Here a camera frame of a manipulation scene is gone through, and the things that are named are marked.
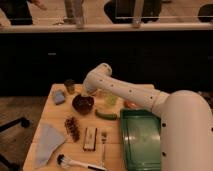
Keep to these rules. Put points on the grey cloth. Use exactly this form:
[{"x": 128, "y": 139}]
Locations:
[{"x": 49, "y": 140}]

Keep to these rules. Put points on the green cucumber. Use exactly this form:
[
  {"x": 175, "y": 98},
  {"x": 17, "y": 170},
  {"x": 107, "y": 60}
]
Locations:
[{"x": 105, "y": 116}]

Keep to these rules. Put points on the green paper cup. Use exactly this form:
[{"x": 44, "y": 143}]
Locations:
[{"x": 111, "y": 99}]

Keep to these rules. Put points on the blue sponge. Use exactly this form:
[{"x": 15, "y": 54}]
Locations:
[{"x": 58, "y": 97}]

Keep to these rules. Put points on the black chair base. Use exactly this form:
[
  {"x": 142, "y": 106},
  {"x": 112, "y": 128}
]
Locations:
[{"x": 7, "y": 129}]

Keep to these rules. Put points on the dark brown bowl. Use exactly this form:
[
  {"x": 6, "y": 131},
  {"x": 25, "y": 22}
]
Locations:
[{"x": 83, "y": 105}]

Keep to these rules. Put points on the green plastic tray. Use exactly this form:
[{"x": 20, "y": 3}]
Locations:
[{"x": 140, "y": 131}]

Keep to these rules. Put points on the brown pine cone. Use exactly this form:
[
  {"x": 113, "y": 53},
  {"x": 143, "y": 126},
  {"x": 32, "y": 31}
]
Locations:
[{"x": 72, "y": 129}]

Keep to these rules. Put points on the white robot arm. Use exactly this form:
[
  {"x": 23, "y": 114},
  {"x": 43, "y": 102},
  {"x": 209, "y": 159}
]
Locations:
[{"x": 186, "y": 119}]

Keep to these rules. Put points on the chocolate bar in wrapper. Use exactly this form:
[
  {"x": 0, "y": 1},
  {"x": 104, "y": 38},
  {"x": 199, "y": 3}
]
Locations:
[{"x": 90, "y": 139}]

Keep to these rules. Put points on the orange bowl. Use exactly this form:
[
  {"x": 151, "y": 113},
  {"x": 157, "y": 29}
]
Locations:
[{"x": 131, "y": 105}]

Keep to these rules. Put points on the dish brush white handle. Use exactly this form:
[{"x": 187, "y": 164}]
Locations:
[{"x": 66, "y": 162}]

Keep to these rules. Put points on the silver fork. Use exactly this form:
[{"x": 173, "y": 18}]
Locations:
[{"x": 103, "y": 141}]

